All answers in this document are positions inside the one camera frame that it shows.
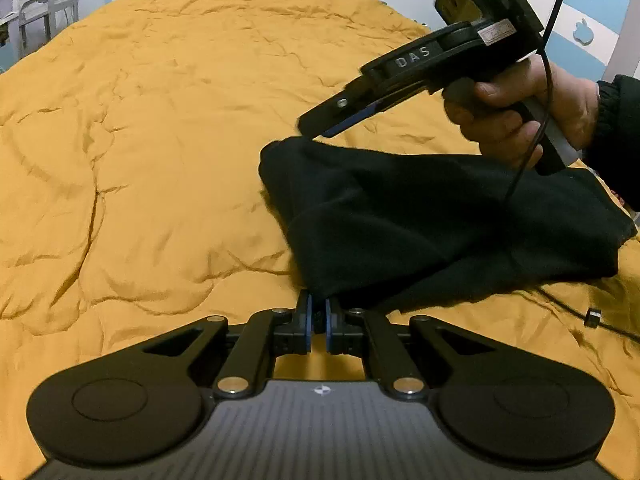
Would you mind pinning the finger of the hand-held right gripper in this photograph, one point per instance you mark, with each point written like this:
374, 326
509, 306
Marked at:
320, 117

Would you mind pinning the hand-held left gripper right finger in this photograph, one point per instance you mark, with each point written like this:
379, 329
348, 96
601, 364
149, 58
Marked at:
330, 325

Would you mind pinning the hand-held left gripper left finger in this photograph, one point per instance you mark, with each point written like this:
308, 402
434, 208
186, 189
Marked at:
308, 324

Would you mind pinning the black pants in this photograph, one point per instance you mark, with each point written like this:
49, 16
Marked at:
425, 220

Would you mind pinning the person's right forearm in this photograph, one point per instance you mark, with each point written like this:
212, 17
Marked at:
617, 130

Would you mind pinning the person's right hand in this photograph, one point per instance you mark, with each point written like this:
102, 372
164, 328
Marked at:
565, 105

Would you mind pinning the blue white wardrobe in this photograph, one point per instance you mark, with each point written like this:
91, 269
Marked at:
600, 15

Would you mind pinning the yellow quilt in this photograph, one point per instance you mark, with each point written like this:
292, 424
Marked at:
150, 160

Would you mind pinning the grey metal chair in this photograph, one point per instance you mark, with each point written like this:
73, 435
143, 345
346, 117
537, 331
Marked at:
32, 22
62, 5

